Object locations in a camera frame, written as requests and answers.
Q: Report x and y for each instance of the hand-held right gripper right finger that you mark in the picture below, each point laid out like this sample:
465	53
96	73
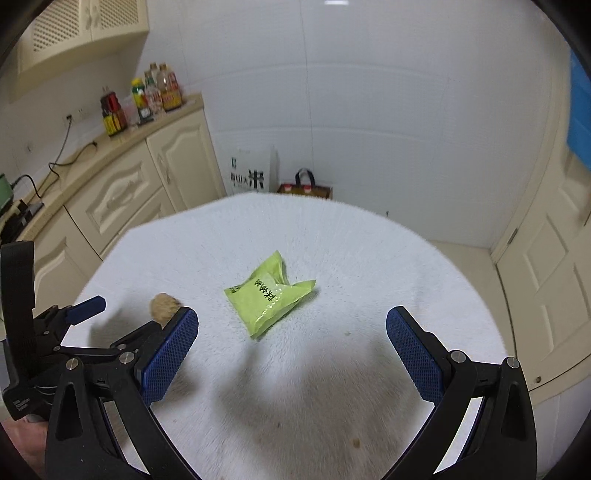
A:
415	355

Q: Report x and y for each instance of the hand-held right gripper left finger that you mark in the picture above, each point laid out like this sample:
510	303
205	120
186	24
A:
171	355

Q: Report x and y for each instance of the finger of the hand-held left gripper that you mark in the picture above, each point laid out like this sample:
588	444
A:
87	308
134	339

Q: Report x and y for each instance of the brown ball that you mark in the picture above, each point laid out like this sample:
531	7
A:
164	307

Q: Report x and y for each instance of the lime green snack packet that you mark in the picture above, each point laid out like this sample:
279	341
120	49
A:
268	300

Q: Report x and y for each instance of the person's left forearm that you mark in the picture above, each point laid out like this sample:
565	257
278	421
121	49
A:
25	443

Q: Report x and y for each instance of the green electric cooking pot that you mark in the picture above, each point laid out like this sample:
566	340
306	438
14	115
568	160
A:
4	194

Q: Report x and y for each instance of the white fluffy table towel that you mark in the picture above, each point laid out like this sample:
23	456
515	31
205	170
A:
323	258

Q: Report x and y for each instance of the cream panel door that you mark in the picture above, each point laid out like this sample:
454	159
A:
554	277

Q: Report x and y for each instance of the beige stone countertop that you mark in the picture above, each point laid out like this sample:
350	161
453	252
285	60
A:
115	147

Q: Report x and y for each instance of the cream lower cabinets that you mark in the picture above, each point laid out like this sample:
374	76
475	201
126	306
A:
184	152

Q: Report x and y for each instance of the white rice bag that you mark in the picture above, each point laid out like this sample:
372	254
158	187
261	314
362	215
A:
251	173

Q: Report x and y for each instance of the green bottle yellow cap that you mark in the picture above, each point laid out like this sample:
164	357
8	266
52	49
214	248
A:
141	101

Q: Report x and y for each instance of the clear bottle red label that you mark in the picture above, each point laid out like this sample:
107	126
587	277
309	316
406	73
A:
152	92

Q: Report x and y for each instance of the amber oil bottle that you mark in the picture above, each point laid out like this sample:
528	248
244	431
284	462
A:
170	90

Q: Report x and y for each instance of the cream lattice door cabinet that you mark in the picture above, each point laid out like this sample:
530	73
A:
83	27

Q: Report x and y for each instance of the blue apron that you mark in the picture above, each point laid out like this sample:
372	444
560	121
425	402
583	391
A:
581	106

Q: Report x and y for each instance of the white wall outlet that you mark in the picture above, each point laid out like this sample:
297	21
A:
81	112

